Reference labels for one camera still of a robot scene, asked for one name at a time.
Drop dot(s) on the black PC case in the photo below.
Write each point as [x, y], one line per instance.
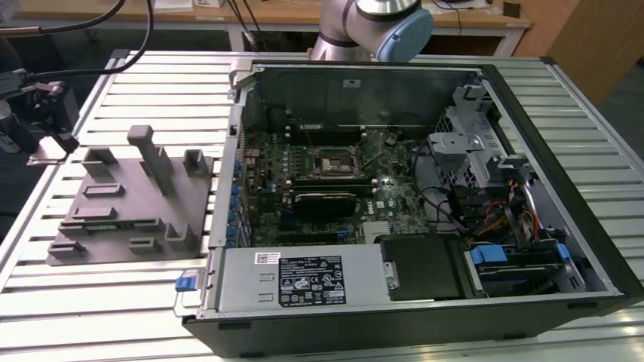
[352, 332]

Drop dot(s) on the blue plastic clip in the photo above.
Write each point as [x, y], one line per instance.
[562, 252]

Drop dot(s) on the green motherboard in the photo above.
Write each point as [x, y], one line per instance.
[403, 196]

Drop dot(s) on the blue case latch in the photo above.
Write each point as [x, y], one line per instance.
[184, 284]

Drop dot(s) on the white barcode sticker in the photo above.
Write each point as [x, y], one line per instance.
[266, 258]

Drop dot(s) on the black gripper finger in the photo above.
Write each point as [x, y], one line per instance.
[66, 140]

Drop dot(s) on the grey parts rack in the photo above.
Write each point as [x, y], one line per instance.
[136, 196]

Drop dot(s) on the small silver heatsink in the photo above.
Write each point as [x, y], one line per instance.
[378, 230]

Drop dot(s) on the wooden desk white frame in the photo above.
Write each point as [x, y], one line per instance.
[202, 19]

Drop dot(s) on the brown wooden cabinet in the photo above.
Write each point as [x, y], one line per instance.
[594, 37]

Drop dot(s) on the grey metal leg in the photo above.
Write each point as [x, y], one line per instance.
[10, 139]

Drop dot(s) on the black rating label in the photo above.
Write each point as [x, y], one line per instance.
[312, 281]

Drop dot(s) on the small white box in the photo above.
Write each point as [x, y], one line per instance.
[208, 2]

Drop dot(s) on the silver power supply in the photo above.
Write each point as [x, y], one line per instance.
[242, 279]

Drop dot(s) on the green RAM stick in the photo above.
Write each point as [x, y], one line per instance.
[108, 226]

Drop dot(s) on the small dark box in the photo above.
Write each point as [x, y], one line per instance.
[512, 9]

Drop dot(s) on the hard disk in blue carrier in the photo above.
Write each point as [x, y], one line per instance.
[491, 256]

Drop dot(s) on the round coin battery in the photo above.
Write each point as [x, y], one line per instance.
[391, 140]

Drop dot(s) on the silver drive cage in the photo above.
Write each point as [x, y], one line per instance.
[452, 145]

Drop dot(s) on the CPU socket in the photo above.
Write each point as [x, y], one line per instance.
[332, 164]

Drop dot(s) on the black expansion slot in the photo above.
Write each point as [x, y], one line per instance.
[312, 237]

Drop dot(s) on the black graphics card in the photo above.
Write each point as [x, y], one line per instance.
[324, 207]

